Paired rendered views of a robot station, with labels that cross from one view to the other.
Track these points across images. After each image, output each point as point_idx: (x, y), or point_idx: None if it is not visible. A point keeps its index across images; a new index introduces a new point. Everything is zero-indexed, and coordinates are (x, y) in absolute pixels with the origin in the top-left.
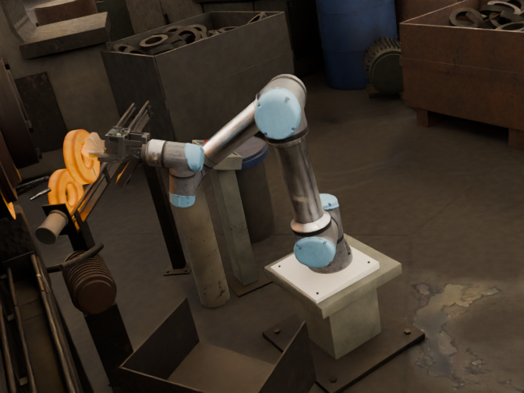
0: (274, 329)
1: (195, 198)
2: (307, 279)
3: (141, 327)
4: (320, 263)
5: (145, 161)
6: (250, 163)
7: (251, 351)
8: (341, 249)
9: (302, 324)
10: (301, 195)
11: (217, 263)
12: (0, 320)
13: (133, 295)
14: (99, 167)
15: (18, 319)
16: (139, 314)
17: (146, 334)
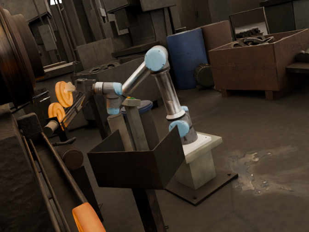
0: None
1: (119, 120)
2: None
3: (96, 191)
4: (182, 134)
5: (94, 91)
6: (145, 109)
7: None
8: (192, 132)
9: (175, 125)
10: (169, 99)
11: None
12: (26, 146)
13: (91, 178)
14: (72, 100)
15: (35, 152)
16: (95, 186)
17: (99, 193)
